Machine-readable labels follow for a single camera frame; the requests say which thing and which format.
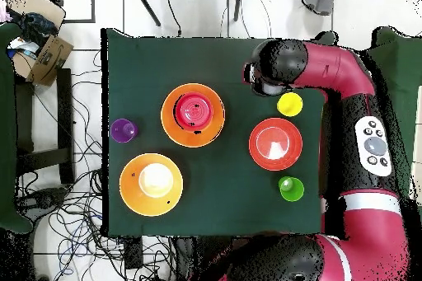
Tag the yellow plastic cup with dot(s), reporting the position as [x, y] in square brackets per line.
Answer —
[289, 105]

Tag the small red bowl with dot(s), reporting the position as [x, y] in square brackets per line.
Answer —
[194, 111]

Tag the large orange bowl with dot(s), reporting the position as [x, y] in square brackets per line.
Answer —
[168, 126]
[132, 192]

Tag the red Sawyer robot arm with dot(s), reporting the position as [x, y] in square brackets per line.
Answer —
[339, 66]

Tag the dark green tablecloth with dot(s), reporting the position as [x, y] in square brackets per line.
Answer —
[181, 60]

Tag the wide red bowl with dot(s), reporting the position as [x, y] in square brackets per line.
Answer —
[275, 144]

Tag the person's foot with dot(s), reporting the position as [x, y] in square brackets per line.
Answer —
[321, 0]

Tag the green plastic cup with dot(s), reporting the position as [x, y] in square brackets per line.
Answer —
[291, 190]

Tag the purple plastic cup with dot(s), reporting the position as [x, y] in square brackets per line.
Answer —
[123, 130]

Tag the green covered table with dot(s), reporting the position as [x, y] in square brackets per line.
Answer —
[6, 129]
[407, 73]

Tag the open cardboard box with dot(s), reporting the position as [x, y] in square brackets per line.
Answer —
[49, 60]

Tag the dark blue bag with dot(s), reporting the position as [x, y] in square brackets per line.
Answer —
[38, 27]

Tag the black bench frame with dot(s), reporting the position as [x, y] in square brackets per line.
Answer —
[64, 113]

